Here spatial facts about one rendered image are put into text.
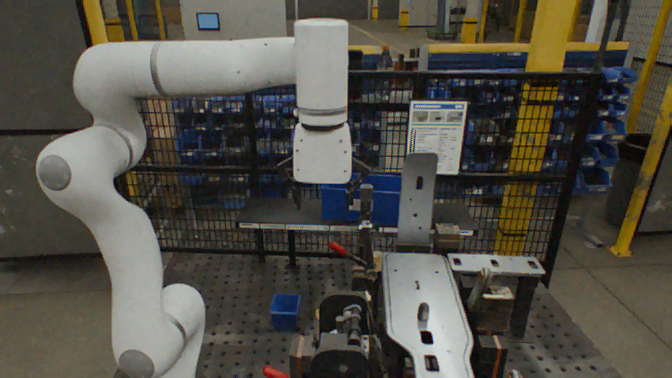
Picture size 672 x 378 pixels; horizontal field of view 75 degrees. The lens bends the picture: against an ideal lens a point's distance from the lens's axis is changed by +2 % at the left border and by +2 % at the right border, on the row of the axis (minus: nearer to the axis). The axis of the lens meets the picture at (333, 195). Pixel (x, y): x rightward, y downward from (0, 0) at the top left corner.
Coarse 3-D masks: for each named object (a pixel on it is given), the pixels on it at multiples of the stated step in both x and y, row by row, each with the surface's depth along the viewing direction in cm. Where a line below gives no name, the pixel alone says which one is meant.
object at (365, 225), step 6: (366, 222) 123; (360, 228) 122; (366, 228) 120; (372, 228) 122; (378, 228) 121; (366, 234) 121; (366, 240) 122; (366, 246) 123; (372, 246) 126; (366, 252) 124; (372, 252) 123; (372, 258) 124; (372, 264) 125
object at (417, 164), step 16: (416, 160) 141; (432, 160) 140; (416, 176) 143; (432, 176) 143; (400, 192) 146; (416, 192) 145; (432, 192) 145; (400, 208) 148; (416, 208) 148; (432, 208) 148; (400, 224) 151; (416, 224) 151; (400, 240) 154; (416, 240) 153
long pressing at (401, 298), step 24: (384, 264) 141; (408, 264) 141; (432, 264) 141; (384, 288) 129; (408, 288) 130; (432, 288) 130; (456, 288) 130; (384, 312) 120; (408, 312) 120; (432, 312) 120; (456, 312) 120; (408, 336) 111; (456, 336) 111; (456, 360) 104
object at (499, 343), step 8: (480, 336) 113; (488, 336) 113; (496, 336) 113; (480, 344) 111; (488, 344) 110; (496, 344) 110; (504, 344) 110; (480, 352) 111; (488, 352) 110; (496, 352) 110; (504, 352) 110; (480, 360) 112; (488, 360) 111; (496, 360) 111; (504, 360) 111; (480, 368) 112; (488, 368) 112; (496, 368) 112; (480, 376) 113; (488, 376) 113; (496, 376) 113
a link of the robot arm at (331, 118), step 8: (296, 112) 72; (304, 112) 70; (312, 112) 69; (320, 112) 69; (328, 112) 69; (336, 112) 70; (344, 112) 71; (304, 120) 70; (312, 120) 70; (320, 120) 69; (328, 120) 69; (336, 120) 70; (344, 120) 72
